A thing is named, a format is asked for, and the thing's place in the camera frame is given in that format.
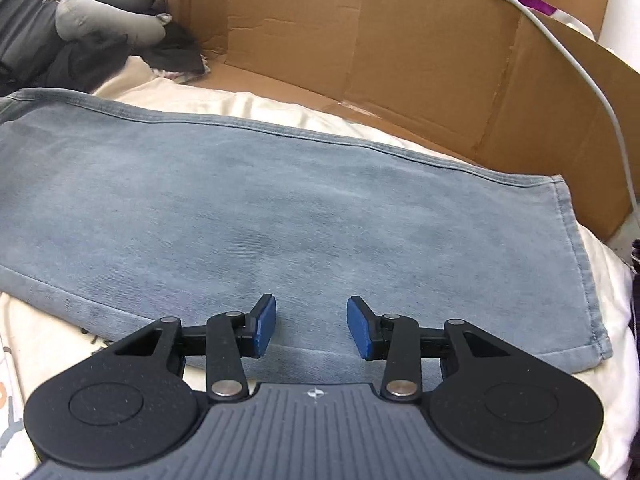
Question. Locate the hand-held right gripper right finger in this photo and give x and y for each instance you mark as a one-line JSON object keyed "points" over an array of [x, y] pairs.
{"points": [[357, 327]]}

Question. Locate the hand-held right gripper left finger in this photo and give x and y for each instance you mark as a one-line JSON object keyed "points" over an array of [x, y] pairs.
{"points": [[265, 325]]}

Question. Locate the light blue denim pants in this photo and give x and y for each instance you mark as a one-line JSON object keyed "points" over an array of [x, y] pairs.
{"points": [[300, 210]]}

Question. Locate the printed cream bed sheet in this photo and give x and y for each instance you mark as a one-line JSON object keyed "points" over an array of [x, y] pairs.
{"points": [[600, 410]]}

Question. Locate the brown cardboard sheet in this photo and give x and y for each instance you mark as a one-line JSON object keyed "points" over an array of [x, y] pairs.
{"points": [[400, 45]]}

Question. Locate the black cloth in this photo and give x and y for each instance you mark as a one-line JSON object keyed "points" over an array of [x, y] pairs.
{"points": [[150, 55]]}

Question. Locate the grey neck pillow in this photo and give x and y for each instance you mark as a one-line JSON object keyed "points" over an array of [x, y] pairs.
{"points": [[115, 15]]}

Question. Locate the pink packet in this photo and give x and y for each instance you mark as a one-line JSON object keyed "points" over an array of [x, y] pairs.
{"points": [[532, 2]]}

